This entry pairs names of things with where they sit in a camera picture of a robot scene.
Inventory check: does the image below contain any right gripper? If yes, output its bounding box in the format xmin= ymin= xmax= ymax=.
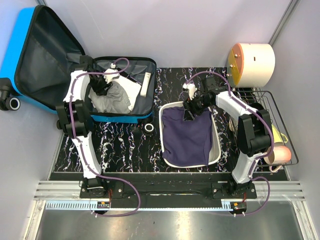
xmin=182 ymin=93 xmax=212 ymax=123

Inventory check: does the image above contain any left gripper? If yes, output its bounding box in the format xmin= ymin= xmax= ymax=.
xmin=89 ymin=71 xmax=113 ymax=96

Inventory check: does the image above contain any grey cloth garment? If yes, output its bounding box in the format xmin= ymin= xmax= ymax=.
xmin=89 ymin=82 xmax=131 ymax=114

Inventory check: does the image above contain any purple cloth garment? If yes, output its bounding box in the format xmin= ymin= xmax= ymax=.
xmin=162 ymin=107 xmax=213 ymax=167

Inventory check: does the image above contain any white fluffy towel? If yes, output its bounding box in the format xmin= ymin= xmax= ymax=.
xmin=112 ymin=75 xmax=141 ymax=111

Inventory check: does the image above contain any white plastic basin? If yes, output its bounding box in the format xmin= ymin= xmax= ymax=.
xmin=159 ymin=101 xmax=221 ymax=168

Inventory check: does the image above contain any blue fish-print suitcase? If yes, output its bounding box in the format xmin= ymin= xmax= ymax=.
xmin=0 ymin=5 xmax=157 ymax=124

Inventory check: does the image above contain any cream cylindrical drawer box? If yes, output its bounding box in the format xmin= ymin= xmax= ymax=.
xmin=227 ymin=43 xmax=276 ymax=88

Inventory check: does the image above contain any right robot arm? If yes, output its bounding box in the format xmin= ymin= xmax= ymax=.
xmin=182 ymin=77 xmax=274 ymax=199

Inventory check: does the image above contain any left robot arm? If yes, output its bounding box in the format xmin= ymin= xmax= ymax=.
xmin=55 ymin=55 xmax=112 ymax=198

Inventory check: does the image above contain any detached black white wheel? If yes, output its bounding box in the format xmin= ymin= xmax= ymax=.
xmin=143 ymin=123 xmax=154 ymax=136

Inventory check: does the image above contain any white rectangular tube box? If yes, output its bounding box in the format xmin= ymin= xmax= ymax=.
xmin=140 ymin=72 xmax=151 ymax=97

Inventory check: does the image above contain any yellow-green mug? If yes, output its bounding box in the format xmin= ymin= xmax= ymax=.
xmin=271 ymin=124 xmax=289 ymax=145

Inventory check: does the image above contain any peach gradient mug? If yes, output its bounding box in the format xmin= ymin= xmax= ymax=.
xmin=264 ymin=145 xmax=292 ymax=173

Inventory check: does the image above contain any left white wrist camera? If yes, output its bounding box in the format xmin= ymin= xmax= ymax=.
xmin=103 ymin=63 xmax=120 ymax=84

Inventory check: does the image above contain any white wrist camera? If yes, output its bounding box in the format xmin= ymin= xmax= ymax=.
xmin=103 ymin=63 xmax=120 ymax=84
xmin=182 ymin=83 xmax=198 ymax=100

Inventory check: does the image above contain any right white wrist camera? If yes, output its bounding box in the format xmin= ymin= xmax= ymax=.
xmin=182 ymin=83 xmax=198 ymax=100

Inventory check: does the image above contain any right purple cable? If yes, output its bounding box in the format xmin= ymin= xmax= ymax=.
xmin=186 ymin=71 xmax=273 ymax=217

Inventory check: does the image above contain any black wire dish rack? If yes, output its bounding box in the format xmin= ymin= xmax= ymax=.
xmin=232 ymin=88 xmax=300 ymax=173

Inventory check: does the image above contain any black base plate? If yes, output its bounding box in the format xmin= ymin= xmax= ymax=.
xmin=79 ymin=180 xmax=257 ymax=200

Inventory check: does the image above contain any aluminium rail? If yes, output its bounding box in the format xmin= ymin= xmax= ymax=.
xmin=33 ymin=180 xmax=305 ymax=202

